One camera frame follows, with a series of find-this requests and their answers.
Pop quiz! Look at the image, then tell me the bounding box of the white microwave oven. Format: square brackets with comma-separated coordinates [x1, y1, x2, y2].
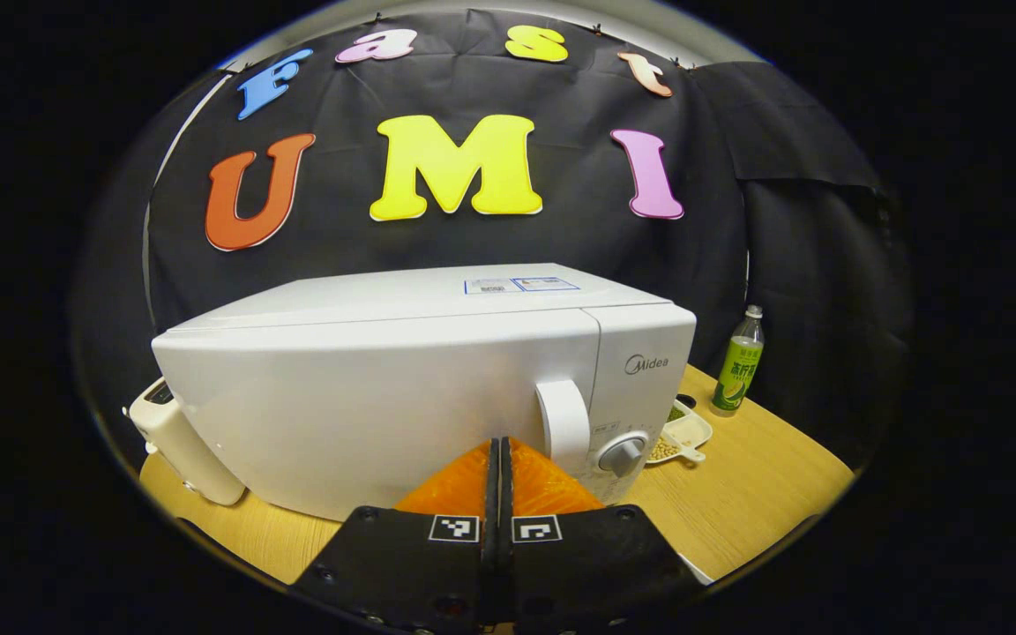
[151, 263, 699, 523]

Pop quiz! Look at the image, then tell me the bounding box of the white toaster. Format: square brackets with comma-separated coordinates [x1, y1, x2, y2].
[123, 377, 247, 507]

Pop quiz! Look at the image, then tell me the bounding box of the green label drink bottle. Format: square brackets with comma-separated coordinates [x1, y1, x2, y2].
[709, 305, 766, 418]

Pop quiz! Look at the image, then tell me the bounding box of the black backdrop cloth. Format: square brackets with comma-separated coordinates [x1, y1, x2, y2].
[71, 9, 915, 468]

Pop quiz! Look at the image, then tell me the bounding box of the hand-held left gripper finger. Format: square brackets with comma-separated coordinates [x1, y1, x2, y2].
[292, 437, 502, 634]
[501, 437, 703, 634]

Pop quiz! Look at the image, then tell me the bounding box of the divided white snack dish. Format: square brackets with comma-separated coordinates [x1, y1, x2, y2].
[646, 399, 714, 466]

